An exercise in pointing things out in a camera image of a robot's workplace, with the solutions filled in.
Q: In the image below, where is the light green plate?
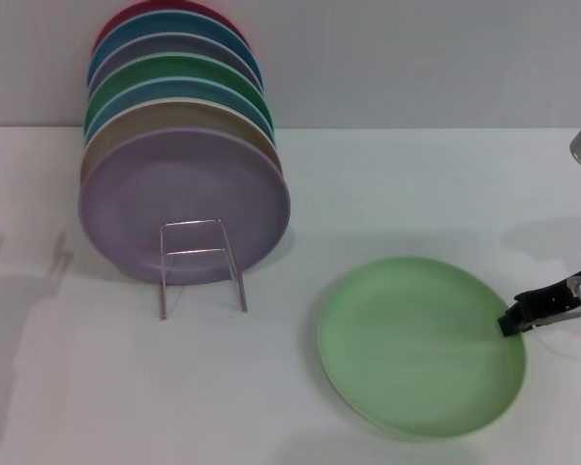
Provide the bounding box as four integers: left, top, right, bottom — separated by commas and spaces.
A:
317, 255, 528, 432

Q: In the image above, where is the lilac purple plate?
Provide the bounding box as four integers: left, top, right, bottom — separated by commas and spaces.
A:
76, 126, 291, 287

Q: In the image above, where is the light blue plate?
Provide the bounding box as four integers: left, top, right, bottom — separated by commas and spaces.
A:
83, 76, 277, 146

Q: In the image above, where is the beige plate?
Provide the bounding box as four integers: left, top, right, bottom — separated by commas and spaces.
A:
79, 98, 285, 188

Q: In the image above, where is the dark green plate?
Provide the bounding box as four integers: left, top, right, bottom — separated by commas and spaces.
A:
83, 51, 272, 132

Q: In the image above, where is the grey lavender plate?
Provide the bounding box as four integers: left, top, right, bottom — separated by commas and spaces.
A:
86, 32, 264, 94

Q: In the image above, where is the teal blue plate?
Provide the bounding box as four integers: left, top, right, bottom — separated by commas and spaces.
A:
86, 10, 256, 88

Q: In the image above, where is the maroon plate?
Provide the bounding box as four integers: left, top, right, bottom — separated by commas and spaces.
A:
90, 0, 247, 57

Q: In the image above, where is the metal wire plate rack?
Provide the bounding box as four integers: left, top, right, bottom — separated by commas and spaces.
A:
159, 218, 249, 321

